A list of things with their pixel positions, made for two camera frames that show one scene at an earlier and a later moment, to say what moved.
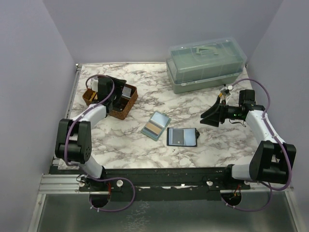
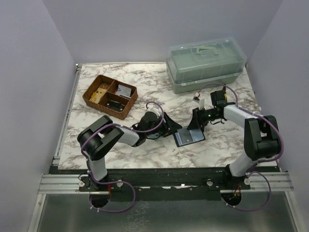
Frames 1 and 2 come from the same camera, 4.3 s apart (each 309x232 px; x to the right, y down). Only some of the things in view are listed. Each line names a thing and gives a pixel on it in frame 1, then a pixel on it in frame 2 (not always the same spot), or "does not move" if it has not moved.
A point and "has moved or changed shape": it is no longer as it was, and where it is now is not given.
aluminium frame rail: x=73 y=91 does not move
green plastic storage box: x=202 y=65 does not move
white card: x=127 y=92 does not move
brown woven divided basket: x=121 y=106 does not move
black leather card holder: x=182 y=137 has moved or changed shape
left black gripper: x=118 y=84 → x=169 y=127
